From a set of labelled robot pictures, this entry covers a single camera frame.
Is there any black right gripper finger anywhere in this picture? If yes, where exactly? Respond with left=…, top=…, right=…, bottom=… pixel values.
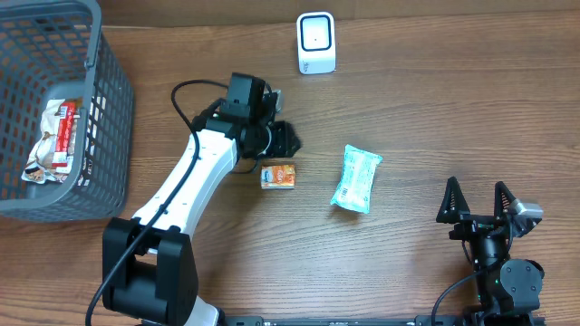
left=494, top=181, right=517, bottom=217
left=436, top=177, right=470, bottom=224

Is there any orange juice carton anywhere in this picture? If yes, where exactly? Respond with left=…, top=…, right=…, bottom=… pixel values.
left=260, top=165, right=295, bottom=189

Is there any teal snack packet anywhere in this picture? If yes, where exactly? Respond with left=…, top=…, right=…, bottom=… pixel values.
left=330, top=145, right=382, bottom=214

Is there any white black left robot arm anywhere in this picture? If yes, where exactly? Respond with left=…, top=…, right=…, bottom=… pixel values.
left=85, top=72, right=301, bottom=325

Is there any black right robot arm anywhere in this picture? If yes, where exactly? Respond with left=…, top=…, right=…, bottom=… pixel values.
left=429, top=177, right=545, bottom=325

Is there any red white snack packet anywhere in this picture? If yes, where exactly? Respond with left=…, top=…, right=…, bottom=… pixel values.
left=21, top=99, right=81, bottom=185

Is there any grey plastic mesh basket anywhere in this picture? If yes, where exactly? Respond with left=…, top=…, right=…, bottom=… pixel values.
left=1, top=0, right=135, bottom=222

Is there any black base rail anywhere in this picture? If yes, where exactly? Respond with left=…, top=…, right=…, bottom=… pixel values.
left=218, top=315, right=546, bottom=326

